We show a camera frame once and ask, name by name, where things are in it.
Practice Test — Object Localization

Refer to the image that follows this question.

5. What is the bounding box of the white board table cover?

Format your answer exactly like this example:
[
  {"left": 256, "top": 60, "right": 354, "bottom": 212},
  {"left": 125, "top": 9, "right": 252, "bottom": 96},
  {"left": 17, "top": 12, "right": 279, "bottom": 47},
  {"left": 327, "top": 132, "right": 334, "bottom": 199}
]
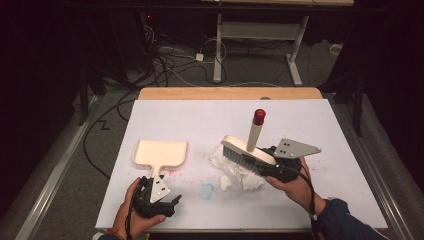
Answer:
[{"left": 94, "top": 98, "right": 390, "bottom": 232}]

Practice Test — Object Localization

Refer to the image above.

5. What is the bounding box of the person's right hand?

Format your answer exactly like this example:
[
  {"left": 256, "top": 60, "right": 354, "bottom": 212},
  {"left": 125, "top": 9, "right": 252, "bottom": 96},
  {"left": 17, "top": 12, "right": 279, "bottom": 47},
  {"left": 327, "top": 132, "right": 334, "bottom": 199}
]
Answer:
[{"left": 265, "top": 157, "right": 326, "bottom": 216}]

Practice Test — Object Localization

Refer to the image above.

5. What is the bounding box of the long black floor cable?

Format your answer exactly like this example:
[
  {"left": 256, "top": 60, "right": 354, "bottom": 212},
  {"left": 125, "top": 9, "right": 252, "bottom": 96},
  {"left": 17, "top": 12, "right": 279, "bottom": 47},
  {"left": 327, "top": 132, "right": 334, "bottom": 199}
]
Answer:
[{"left": 82, "top": 89, "right": 141, "bottom": 180}]

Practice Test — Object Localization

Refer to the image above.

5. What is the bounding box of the red bracelet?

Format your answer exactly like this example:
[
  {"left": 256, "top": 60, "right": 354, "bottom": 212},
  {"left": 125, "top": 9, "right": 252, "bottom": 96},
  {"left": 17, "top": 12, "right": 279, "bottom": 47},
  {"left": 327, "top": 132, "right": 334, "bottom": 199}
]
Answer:
[{"left": 107, "top": 227, "right": 124, "bottom": 240}]

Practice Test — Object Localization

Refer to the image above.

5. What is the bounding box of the white metal desk frame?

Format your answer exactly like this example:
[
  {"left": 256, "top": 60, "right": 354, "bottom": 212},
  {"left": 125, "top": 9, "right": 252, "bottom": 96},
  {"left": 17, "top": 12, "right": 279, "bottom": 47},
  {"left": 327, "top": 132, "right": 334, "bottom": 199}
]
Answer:
[{"left": 212, "top": 13, "right": 310, "bottom": 87}]

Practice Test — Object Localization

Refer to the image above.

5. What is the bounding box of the aluminium floor rail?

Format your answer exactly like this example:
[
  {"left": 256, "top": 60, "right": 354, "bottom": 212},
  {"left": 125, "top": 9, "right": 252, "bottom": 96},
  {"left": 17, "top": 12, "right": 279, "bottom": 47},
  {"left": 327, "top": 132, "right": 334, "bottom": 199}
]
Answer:
[
  {"left": 332, "top": 96, "right": 415, "bottom": 240},
  {"left": 14, "top": 95, "right": 103, "bottom": 240}
]

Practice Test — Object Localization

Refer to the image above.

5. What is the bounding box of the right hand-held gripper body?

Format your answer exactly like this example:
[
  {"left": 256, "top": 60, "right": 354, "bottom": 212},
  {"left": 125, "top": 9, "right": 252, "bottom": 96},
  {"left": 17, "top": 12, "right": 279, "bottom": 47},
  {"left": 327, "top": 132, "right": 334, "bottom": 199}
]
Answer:
[{"left": 261, "top": 137, "right": 323, "bottom": 184}]

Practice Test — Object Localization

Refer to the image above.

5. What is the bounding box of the left hand-held gripper black cable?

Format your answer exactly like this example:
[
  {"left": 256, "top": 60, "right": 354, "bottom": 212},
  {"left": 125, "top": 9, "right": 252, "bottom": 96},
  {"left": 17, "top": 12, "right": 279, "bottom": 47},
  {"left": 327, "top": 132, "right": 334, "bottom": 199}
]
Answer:
[{"left": 124, "top": 196, "right": 135, "bottom": 240}]

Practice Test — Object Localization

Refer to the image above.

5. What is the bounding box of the person's left hand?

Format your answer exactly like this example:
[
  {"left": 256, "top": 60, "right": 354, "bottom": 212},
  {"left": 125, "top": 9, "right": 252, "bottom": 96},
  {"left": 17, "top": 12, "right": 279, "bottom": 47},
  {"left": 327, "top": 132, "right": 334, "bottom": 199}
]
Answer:
[{"left": 111, "top": 177, "right": 167, "bottom": 239}]

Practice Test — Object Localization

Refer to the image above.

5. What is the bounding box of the cream plastic dustpan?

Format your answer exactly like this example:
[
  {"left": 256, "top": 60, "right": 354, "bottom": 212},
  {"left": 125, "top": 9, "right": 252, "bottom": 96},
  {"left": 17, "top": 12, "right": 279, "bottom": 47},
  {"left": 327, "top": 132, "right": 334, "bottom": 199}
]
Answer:
[{"left": 132, "top": 139, "right": 189, "bottom": 179}]

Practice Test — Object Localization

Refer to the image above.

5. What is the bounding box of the cream brush with red cap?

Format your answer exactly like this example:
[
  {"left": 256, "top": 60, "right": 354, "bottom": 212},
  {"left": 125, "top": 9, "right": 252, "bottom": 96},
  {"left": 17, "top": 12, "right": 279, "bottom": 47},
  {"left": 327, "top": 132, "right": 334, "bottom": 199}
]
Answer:
[{"left": 220, "top": 108, "right": 278, "bottom": 175}]

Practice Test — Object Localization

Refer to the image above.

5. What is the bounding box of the right hand-held gripper black cable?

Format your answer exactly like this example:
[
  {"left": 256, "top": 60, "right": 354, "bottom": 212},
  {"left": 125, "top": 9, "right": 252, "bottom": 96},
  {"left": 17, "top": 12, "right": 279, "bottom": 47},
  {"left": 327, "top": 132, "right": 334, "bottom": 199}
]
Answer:
[{"left": 282, "top": 164, "right": 318, "bottom": 236}]

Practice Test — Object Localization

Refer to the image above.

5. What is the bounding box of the tangle of floor cables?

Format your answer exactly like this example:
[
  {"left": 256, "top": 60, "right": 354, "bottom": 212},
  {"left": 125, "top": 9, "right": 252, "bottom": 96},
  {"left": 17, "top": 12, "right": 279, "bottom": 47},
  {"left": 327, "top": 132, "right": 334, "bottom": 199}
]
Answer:
[{"left": 141, "top": 23, "right": 229, "bottom": 88}]

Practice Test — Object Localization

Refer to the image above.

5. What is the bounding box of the hand-held gripper black cable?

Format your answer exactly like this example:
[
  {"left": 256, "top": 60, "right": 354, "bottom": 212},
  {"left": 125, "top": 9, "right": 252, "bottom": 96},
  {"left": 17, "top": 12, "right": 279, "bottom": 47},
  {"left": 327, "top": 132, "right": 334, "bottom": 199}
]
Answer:
[
  {"left": 124, "top": 196, "right": 135, "bottom": 240},
  {"left": 282, "top": 164, "right": 318, "bottom": 236}
]

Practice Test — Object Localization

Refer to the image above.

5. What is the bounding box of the small white floor box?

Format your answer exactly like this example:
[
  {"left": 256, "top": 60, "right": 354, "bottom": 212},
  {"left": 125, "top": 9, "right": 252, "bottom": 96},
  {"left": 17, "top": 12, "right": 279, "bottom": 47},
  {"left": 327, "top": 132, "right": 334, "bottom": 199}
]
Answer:
[{"left": 329, "top": 42, "right": 344, "bottom": 57}]

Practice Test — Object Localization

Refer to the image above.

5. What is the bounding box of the black metal stand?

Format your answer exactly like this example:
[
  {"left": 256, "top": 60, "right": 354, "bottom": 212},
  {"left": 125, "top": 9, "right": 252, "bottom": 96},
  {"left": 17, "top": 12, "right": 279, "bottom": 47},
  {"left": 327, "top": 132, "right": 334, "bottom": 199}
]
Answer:
[
  {"left": 77, "top": 66, "right": 90, "bottom": 127},
  {"left": 352, "top": 74, "right": 365, "bottom": 138}
]

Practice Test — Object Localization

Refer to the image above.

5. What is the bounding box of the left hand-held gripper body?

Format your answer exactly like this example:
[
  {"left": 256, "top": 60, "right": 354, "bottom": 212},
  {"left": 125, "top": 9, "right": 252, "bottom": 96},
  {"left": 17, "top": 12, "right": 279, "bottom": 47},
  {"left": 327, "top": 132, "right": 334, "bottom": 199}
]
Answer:
[{"left": 132, "top": 174, "right": 177, "bottom": 220}]

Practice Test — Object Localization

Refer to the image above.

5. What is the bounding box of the pile of white paper scraps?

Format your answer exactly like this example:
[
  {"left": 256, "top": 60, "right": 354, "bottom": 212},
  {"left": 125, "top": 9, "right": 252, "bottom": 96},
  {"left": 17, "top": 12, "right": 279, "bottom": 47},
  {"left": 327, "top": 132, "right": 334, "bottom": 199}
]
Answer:
[{"left": 204, "top": 144, "right": 266, "bottom": 192}]

